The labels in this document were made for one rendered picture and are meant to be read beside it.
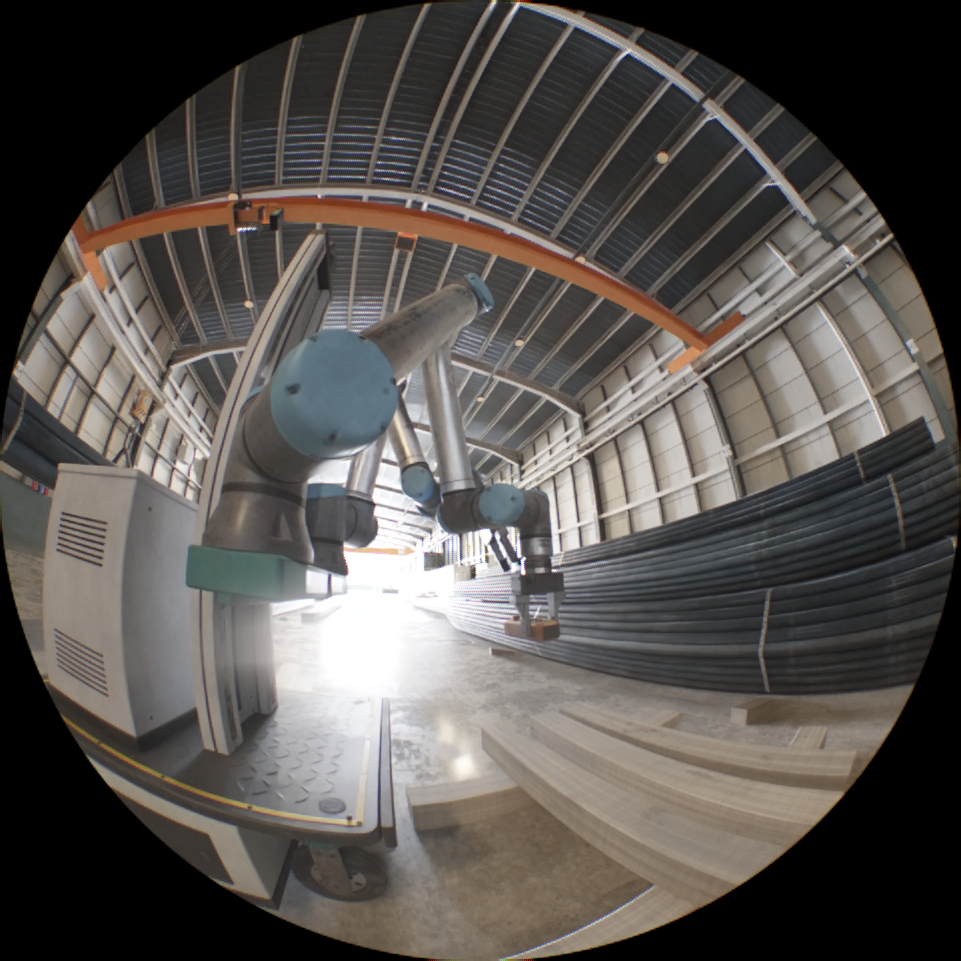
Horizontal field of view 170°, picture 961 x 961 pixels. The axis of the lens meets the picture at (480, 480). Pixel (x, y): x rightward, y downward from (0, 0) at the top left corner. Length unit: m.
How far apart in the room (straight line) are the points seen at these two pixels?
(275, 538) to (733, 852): 0.83
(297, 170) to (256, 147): 1.38
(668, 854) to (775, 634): 1.08
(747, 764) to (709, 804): 0.15
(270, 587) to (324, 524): 0.53
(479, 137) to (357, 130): 2.93
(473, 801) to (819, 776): 0.81
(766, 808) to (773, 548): 1.16
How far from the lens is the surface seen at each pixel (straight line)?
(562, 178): 9.56
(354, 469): 1.16
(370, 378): 0.39
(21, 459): 2.85
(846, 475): 2.06
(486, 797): 0.99
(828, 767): 0.87
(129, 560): 0.70
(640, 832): 0.70
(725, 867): 0.64
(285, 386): 0.35
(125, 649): 0.71
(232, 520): 0.48
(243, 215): 6.84
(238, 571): 0.46
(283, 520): 0.49
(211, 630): 0.68
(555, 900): 0.83
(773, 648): 1.53
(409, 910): 0.83
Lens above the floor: 0.69
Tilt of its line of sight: 19 degrees up
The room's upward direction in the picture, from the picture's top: 2 degrees counter-clockwise
